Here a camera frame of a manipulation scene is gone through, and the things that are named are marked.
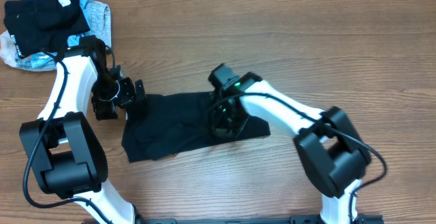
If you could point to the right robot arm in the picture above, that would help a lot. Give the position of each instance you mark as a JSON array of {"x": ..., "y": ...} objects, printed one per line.
[{"x": 331, "y": 152}]

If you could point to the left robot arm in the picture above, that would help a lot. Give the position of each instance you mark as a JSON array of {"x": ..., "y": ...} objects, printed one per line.
[{"x": 66, "y": 163}]

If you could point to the light blue folded garment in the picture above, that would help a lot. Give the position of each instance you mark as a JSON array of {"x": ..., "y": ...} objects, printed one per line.
[{"x": 42, "y": 61}]

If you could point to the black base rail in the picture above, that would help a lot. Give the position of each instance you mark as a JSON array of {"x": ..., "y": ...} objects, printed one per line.
[{"x": 296, "y": 219}]

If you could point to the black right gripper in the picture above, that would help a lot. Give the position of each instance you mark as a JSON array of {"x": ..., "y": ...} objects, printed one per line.
[{"x": 224, "y": 125}]

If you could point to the folded black garment on pile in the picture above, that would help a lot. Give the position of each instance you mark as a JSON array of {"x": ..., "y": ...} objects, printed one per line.
[{"x": 36, "y": 25}]

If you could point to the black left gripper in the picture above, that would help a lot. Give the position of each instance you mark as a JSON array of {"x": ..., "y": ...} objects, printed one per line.
[{"x": 129, "y": 92}]

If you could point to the black t-shirt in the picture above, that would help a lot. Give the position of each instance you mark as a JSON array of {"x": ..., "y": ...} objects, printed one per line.
[{"x": 165, "y": 125}]

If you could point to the grey patterned folded garment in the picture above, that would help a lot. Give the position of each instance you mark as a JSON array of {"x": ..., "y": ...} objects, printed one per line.
[{"x": 98, "y": 16}]

